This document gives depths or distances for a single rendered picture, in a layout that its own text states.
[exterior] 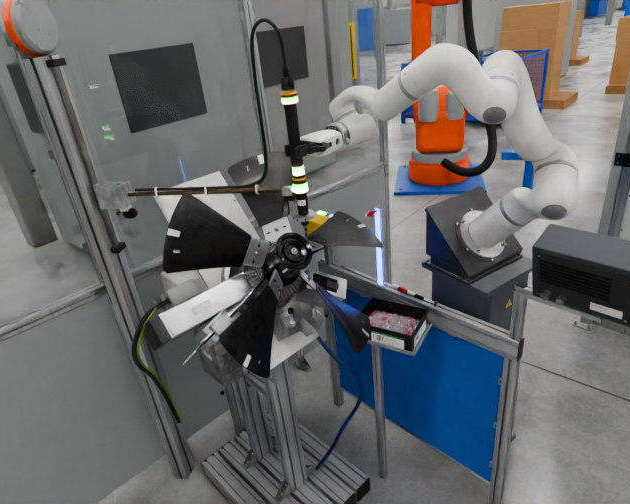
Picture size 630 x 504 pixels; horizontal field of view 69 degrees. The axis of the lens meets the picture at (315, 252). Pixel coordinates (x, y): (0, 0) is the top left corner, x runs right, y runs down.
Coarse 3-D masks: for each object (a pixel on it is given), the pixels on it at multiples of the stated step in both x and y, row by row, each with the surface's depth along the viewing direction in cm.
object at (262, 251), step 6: (252, 240) 133; (258, 240) 133; (252, 246) 134; (264, 246) 135; (252, 252) 135; (258, 252) 135; (264, 252) 136; (246, 258) 135; (252, 258) 136; (258, 258) 136; (264, 258) 137; (246, 264) 136; (252, 264) 137; (258, 264) 137
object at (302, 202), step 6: (288, 72) 121; (282, 78) 121; (288, 78) 121; (282, 84) 121; (288, 84) 121; (282, 90) 122; (300, 198) 136; (306, 198) 136; (300, 204) 136; (306, 204) 137; (300, 210) 138; (306, 210) 138; (306, 222) 140
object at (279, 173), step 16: (256, 160) 147; (272, 160) 147; (288, 160) 147; (240, 176) 147; (256, 176) 146; (272, 176) 145; (288, 176) 145; (272, 192) 143; (256, 208) 144; (272, 208) 142; (288, 208) 141
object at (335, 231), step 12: (336, 216) 162; (348, 216) 163; (324, 228) 155; (336, 228) 155; (348, 228) 155; (360, 228) 157; (312, 240) 147; (324, 240) 147; (336, 240) 147; (348, 240) 149; (360, 240) 151; (372, 240) 153
